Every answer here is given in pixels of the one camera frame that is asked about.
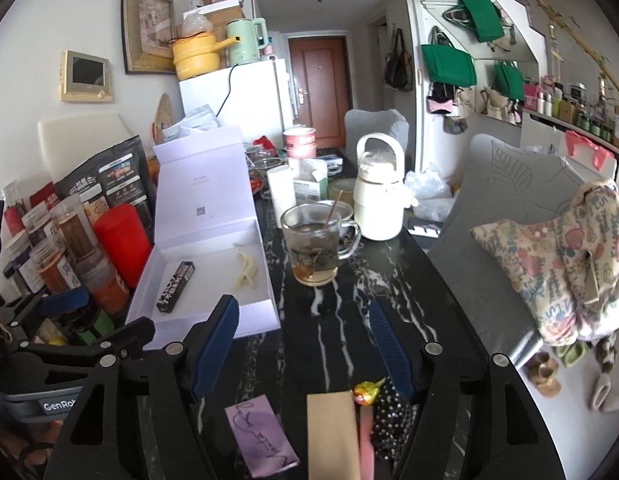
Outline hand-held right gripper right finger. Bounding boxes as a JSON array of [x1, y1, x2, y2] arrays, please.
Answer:
[[368, 299, 583, 480]]

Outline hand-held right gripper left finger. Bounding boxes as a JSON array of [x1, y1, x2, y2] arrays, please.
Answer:
[[44, 294, 240, 480]]

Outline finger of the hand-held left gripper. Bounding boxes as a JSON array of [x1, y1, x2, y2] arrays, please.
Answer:
[[0, 287, 90, 331], [20, 317, 156, 367]]

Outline lollipop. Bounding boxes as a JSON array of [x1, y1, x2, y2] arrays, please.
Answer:
[[353, 379, 385, 406]]

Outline black polka dot pouch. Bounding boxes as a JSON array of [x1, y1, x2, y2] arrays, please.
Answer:
[[370, 385, 423, 463]]

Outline black gum pack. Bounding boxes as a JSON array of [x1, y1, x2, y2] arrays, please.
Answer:
[[156, 260, 197, 314]]

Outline pink stick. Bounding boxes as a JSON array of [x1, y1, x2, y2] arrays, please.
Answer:
[[358, 402, 375, 480]]

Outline purple paper packet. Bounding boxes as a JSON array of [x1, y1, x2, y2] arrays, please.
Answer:
[[224, 394, 301, 478]]

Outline tan cardboard box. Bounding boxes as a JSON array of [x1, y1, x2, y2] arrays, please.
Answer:
[[307, 390, 361, 480]]

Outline lavender gift box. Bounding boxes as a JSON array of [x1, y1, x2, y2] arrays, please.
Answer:
[[126, 125, 283, 352]]

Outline green labelled jar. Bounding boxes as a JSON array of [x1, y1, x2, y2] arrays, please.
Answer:
[[77, 307, 115, 343]]

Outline group of spice jars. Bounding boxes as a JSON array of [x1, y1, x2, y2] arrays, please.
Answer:
[[0, 180, 130, 311]]

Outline red canister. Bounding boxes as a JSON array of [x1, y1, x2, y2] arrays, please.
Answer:
[[94, 204, 153, 288]]

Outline glass mug with tea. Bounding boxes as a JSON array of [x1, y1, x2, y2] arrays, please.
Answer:
[[280, 204, 350, 287]]

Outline black snack bag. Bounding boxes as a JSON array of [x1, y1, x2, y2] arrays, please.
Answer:
[[54, 135, 155, 221]]

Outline brown shoe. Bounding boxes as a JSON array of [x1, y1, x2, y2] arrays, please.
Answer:
[[522, 352, 563, 398]]

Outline cream thermos jug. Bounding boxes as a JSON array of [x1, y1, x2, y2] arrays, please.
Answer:
[[353, 132, 407, 241]]

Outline white chair back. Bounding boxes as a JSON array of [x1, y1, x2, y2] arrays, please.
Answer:
[[37, 112, 135, 183]]

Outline clear plastic bag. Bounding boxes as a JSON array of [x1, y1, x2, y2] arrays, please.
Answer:
[[404, 162, 455, 221]]

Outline white carton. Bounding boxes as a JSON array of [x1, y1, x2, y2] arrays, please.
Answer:
[[267, 165, 296, 211]]

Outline green slippers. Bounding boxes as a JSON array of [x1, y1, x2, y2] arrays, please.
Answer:
[[554, 342, 587, 367]]

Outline floral cushion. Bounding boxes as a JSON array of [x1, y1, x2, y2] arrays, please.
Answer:
[[469, 180, 619, 346]]

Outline green and white box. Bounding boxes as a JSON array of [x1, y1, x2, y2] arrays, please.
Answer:
[[292, 160, 330, 201]]

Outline grey leaf-stitched chair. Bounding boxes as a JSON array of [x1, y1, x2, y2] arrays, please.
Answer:
[[427, 134, 615, 361]]

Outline woven fan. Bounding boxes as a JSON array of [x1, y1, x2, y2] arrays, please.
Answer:
[[154, 94, 175, 143]]

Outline beige plush slipper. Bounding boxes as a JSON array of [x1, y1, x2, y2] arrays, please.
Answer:
[[587, 370, 619, 411]]

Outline stack of pink bowls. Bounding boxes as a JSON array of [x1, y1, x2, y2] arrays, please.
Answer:
[[282, 127, 319, 159]]

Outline white fridge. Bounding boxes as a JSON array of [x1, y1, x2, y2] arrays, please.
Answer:
[[178, 58, 295, 148]]

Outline yellow cooking pot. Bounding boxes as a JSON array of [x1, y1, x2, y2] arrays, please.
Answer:
[[170, 32, 240, 81]]

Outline brown door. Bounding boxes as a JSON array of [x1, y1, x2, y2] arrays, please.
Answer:
[[288, 36, 348, 150]]

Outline pink plastic bag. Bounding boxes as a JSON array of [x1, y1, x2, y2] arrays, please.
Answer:
[[564, 130, 615, 171]]

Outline dark hanging handbag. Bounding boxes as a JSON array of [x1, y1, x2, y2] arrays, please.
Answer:
[[384, 27, 415, 92]]

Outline framed picture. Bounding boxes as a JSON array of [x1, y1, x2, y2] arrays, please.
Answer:
[[121, 0, 178, 76]]

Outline green tote bag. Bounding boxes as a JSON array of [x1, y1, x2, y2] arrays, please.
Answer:
[[421, 42, 477, 88]]

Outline green electric kettle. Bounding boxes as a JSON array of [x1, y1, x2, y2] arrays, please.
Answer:
[[226, 18, 269, 66]]

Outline row of cosmetic bottles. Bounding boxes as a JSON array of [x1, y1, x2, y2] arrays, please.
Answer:
[[524, 75, 619, 151]]

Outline cardboard boxes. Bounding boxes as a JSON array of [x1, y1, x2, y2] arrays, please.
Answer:
[[202, 0, 248, 36]]

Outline wall intercom panel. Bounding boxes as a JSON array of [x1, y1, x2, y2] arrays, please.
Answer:
[[60, 50, 114, 103]]

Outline black power cable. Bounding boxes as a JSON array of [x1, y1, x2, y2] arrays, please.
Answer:
[[217, 62, 240, 121]]

